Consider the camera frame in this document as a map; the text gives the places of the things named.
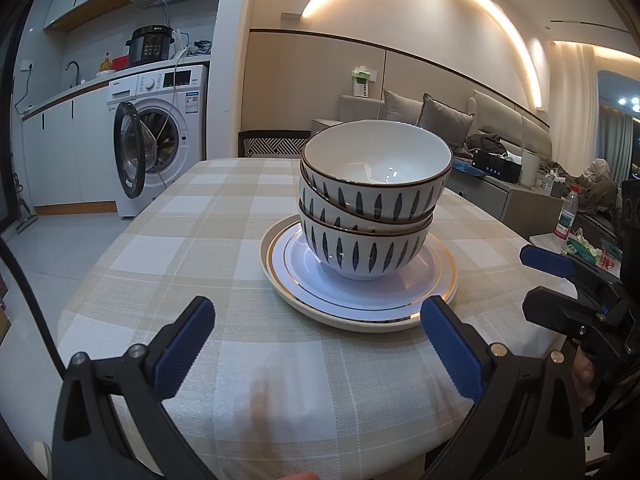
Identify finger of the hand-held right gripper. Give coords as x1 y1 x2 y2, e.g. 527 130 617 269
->
519 244 623 301
521 286 628 346

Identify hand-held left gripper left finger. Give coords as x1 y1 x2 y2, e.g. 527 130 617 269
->
51 296 236 480

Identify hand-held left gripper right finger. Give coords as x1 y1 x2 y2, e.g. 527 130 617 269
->
420 296 587 480

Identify beige deep plate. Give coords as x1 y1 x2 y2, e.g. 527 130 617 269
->
259 214 458 335

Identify white blue-leaf patterned bowl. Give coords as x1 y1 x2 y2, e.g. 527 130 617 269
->
297 200 433 282
298 180 435 233
300 120 453 221

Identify white gold-rimmed plate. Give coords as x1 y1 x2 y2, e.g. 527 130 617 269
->
267 220 457 323

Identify person's right hand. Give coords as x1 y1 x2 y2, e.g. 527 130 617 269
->
571 347 597 407

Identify colourful snack packets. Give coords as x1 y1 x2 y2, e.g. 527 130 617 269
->
565 227 621 271

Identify clear water bottle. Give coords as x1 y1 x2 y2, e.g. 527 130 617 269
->
552 185 580 241

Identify black electronics box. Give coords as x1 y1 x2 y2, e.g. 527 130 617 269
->
472 149 523 181

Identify blue flat package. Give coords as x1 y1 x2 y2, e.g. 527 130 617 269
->
450 157 486 176

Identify dark clothes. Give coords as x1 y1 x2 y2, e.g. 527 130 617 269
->
465 132 511 153

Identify beige curtain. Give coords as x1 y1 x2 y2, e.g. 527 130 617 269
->
550 40 601 161

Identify grey cushion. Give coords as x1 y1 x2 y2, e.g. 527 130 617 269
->
417 92 476 148
382 89 423 126

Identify floor mop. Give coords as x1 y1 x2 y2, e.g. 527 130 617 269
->
12 172 38 233

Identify white base cabinets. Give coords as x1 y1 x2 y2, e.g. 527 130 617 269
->
22 85 118 216

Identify grey sofa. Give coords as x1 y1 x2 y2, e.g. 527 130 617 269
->
311 89 553 161

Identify white tissue box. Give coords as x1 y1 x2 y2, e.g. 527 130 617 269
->
351 66 377 97

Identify white washing machine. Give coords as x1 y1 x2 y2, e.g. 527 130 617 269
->
106 64 210 218

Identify black pressure cooker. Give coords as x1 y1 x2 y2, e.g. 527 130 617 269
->
125 26 175 67

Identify black cable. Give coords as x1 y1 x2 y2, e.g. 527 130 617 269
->
0 237 68 378

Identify white cable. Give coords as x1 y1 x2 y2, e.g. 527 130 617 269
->
155 0 193 181

